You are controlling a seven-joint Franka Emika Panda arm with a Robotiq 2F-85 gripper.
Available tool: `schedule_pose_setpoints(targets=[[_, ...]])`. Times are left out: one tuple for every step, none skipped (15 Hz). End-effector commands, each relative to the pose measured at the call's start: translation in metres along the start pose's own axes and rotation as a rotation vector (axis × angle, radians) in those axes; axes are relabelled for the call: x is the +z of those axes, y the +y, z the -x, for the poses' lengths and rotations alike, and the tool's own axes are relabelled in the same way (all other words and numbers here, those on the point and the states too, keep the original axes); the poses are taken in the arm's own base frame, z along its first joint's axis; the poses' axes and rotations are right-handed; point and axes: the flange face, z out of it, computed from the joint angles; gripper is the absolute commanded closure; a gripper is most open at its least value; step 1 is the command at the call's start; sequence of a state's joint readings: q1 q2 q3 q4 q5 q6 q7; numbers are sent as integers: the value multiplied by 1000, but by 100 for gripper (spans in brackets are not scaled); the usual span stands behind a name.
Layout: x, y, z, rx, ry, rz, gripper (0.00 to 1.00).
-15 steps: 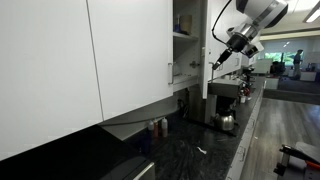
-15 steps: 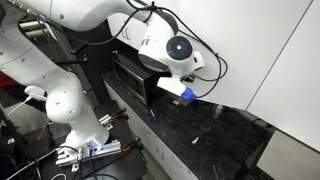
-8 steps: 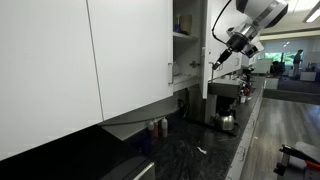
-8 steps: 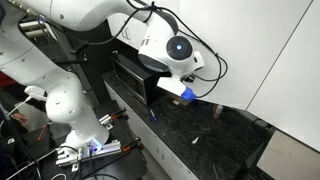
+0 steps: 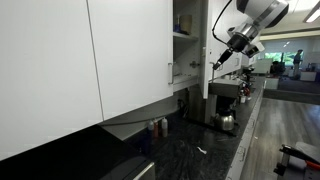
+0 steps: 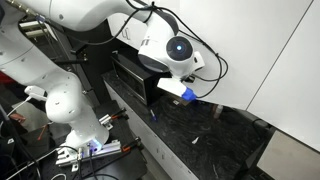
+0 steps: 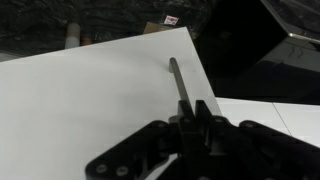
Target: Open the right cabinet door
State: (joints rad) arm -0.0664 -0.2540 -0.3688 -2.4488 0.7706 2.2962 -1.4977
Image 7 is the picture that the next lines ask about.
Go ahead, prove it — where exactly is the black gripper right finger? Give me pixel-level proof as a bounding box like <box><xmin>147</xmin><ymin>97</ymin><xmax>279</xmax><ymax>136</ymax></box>
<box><xmin>194</xmin><ymin>99</ymin><xmax>234</xmax><ymax>156</ymax></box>

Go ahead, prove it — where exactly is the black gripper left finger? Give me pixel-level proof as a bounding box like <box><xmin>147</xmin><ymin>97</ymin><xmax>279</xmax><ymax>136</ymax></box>
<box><xmin>169</xmin><ymin>99</ymin><xmax>205</xmax><ymax>158</ymax></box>

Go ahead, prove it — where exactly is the brushed metal door handle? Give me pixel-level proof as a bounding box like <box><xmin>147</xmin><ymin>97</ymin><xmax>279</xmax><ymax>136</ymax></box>
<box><xmin>168</xmin><ymin>56</ymin><xmax>195</xmax><ymax>111</ymax></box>

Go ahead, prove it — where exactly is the white cabinet door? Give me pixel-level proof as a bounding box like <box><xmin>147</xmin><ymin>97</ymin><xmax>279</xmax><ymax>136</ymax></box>
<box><xmin>272</xmin><ymin>102</ymin><xmax>320</xmax><ymax>148</ymax></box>
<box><xmin>215</xmin><ymin>97</ymin><xmax>292</xmax><ymax>136</ymax></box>
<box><xmin>0</xmin><ymin>26</ymin><xmax>224</xmax><ymax>180</ymax></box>

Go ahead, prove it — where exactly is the brown cardboard box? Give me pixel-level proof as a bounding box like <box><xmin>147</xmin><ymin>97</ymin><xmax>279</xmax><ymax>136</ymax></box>
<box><xmin>143</xmin><ymin>21</ymin><xmax>174</xmax><ymax>35</ymax></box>

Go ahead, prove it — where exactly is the black silver toaster oven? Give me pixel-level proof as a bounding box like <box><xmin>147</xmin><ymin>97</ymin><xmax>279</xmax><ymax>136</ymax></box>
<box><xmin>233</xmin><ymin>0</ymin><xmax>320</xmax><ymax>104</ymax></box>

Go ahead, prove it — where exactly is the clear plastic container red label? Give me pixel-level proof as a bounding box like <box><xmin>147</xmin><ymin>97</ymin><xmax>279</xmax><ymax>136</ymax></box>
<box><xmin>159</xmin><ymin>13</ymin><xmax>198</xmax><ymax>34</ymax></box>

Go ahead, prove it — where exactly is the translucent squeeze bottle white nozzle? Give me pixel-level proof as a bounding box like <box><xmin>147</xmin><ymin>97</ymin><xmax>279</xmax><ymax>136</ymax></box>
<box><xmin>64</xmin><ymin>22</ymin><xmax>81</xmax><ymax>50</ymax></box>

